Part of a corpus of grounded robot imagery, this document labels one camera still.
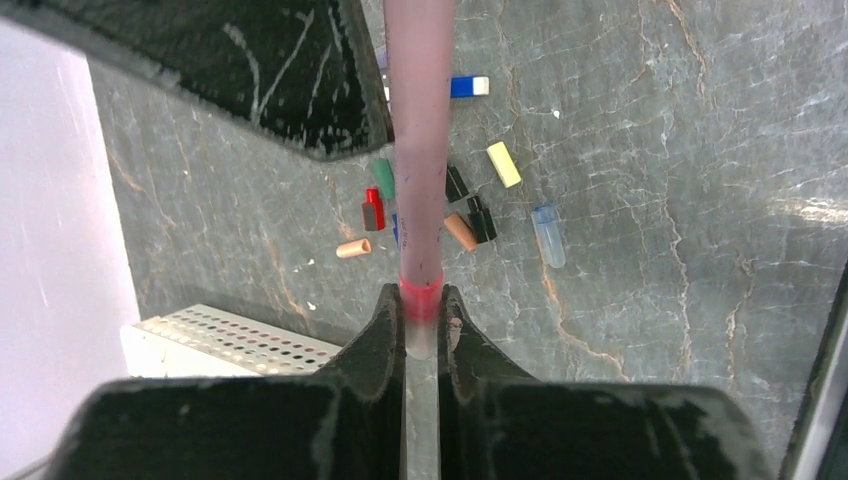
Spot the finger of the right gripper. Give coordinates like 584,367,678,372
1,0,394,161

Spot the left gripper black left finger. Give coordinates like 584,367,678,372
45,284,406,479

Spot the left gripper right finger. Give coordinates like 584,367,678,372
438,286,773,479

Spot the green cap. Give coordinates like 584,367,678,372
372,158,396,200

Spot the pink marker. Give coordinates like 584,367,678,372
382,0,457,480

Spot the red cap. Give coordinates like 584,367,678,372
361,187,386,232

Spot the blue capped marker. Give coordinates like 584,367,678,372
380,75,492,101

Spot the peach cap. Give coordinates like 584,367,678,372
336,238,372,259

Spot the brown cap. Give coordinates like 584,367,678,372
444,213,478,251

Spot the yellow cap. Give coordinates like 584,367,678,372
486,141,522,188

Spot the clear pen cap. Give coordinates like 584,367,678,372
531,204,567,268

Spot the white plastic basket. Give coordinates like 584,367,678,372
120,304,341,378

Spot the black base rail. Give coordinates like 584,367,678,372
778,272,847,479

